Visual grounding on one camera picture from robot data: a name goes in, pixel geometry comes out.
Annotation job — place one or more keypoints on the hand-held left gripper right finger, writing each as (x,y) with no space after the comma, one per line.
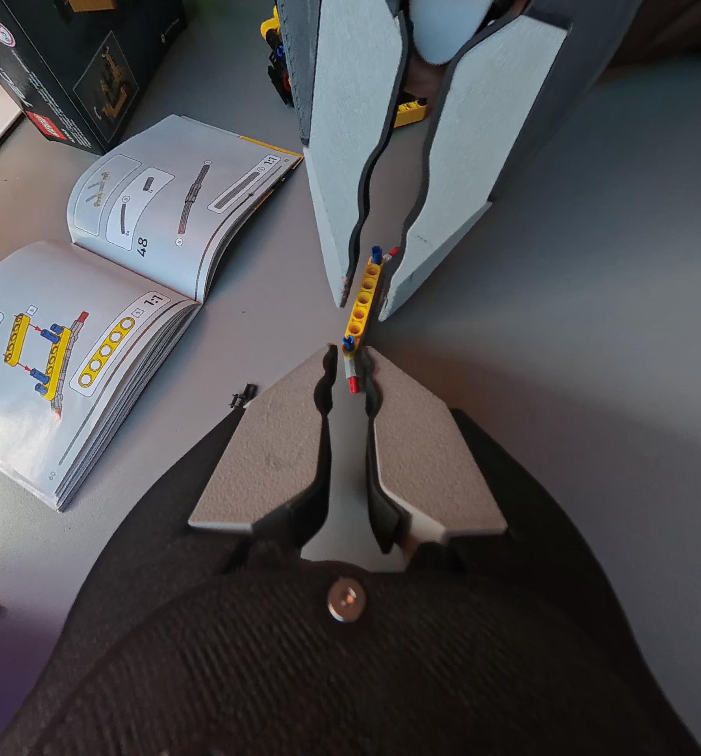
(427,466)

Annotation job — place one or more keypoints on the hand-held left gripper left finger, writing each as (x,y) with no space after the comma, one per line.
(262,455)

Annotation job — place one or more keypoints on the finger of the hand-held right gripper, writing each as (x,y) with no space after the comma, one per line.
(350,106)
(480,130)

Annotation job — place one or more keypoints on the yellow lego beam assembly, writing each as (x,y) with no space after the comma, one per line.
(362,307)

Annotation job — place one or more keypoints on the small black lego piece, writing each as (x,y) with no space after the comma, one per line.
(242,397)

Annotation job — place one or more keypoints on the yellow black lego vehicle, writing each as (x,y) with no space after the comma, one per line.
(278,77)

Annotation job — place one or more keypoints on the open lego instruction booklet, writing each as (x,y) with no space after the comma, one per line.
(149,195)

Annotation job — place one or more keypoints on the black lego box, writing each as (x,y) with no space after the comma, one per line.
(79,65)

